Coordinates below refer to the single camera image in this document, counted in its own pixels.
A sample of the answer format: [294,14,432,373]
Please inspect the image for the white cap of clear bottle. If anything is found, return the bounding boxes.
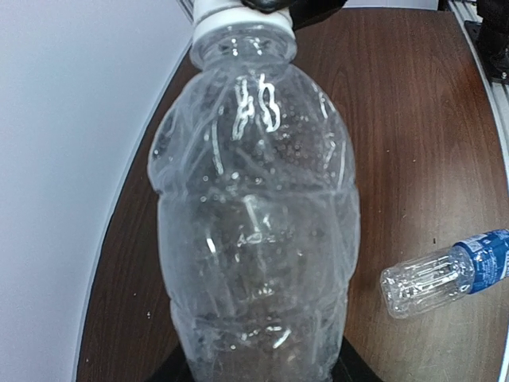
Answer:
[192,0,294,42]

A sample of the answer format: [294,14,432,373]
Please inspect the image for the clear unlabelled plastic bottle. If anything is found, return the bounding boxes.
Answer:
[148,22,360,381]

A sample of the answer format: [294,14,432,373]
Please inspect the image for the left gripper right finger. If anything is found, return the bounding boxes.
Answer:
[332,337,383,382]

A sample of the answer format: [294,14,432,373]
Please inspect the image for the front aluminium rail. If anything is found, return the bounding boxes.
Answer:
[447,1,508,171]

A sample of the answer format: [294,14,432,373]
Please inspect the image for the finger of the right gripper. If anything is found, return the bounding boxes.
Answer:
[241,0,293,13]

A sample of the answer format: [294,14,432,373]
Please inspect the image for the blue labelled plastic bottle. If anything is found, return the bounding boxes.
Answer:
[380,229,508,319]

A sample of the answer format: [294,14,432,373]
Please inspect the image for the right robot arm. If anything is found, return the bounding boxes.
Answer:
[242,0,508,82]

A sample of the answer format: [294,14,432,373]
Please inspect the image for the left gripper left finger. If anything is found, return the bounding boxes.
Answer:
[149,345,191,382]

